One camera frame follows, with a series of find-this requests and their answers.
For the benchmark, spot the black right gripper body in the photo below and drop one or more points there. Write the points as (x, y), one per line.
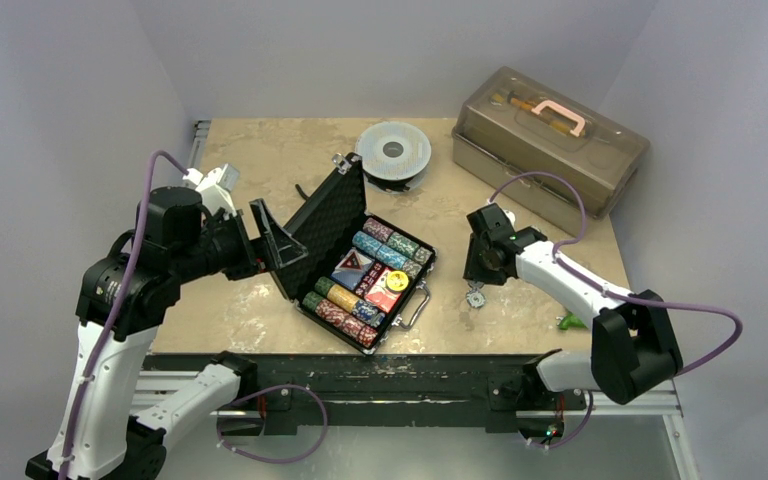
(475, 245)

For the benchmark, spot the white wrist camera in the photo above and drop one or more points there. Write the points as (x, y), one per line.
(215, 188)
(510, 216)

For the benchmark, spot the green pipe valve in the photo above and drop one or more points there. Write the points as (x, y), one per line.
(570, 321)

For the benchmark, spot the yellow chip stack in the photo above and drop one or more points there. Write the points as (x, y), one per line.
(342, 297)

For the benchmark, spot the translucent brown storage box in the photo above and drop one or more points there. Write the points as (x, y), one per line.
(559, 177)

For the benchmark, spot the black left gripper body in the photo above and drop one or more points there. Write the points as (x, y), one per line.
(225, 246)

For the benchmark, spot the red chip stack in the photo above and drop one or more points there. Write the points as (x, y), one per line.
(345, 322)

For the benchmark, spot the red playing card deck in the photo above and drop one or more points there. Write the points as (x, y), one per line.
(380, 296)

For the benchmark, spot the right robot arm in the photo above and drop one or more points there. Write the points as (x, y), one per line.
(633, 347)

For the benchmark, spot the dark blue chip stack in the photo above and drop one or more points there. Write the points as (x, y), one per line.
(368, 313)

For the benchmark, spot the red triangular all-in marker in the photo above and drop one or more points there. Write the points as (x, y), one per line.
(356, 261)

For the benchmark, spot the black poker set case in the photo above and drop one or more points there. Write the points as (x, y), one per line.
(325, 225)

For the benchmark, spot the black orange handled tool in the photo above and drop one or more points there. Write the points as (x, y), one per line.
(301, 192)

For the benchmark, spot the white blue chip five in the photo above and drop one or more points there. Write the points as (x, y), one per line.
(476, 299)

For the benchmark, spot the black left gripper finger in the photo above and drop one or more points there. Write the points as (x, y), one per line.
(254, 250)
(275, 247)

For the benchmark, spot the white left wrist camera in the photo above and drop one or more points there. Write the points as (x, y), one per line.
(215, 188)

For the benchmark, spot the pink box handle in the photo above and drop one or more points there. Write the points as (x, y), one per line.
(576, 124)

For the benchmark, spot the light blue chip stack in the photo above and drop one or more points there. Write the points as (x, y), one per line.
(379, 251)

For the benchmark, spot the blue playing card deck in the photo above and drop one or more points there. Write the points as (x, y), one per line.
(346, 278)

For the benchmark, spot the yellow big blind button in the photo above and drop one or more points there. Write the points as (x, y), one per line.
(397, 281)

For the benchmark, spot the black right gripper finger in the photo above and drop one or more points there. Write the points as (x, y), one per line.
(474, 271)
(499, 274)

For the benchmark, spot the white perforated cable spool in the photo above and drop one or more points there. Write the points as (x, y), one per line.
(396, 156)

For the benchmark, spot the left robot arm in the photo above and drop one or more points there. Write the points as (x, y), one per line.
(123, 301)

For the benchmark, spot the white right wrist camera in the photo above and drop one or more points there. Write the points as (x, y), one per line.
(510, 216)

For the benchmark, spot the red dice row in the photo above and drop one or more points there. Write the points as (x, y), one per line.
(369, 279)

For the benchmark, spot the green chip stack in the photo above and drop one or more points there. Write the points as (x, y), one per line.
(417, 255)

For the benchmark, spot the purple chip stack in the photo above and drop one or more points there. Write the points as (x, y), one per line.
(377, 230)

